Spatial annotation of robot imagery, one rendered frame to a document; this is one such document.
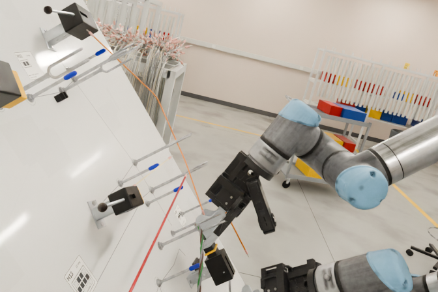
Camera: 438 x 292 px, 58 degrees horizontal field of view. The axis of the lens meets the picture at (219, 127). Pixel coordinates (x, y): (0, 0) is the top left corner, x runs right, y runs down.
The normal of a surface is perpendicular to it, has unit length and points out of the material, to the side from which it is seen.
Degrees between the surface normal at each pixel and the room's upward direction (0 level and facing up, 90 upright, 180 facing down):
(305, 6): 90
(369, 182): 91
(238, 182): 79
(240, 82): 90
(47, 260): 49
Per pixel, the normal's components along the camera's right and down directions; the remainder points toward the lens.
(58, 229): 0.88, -0.44
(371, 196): 0.16, 0.28
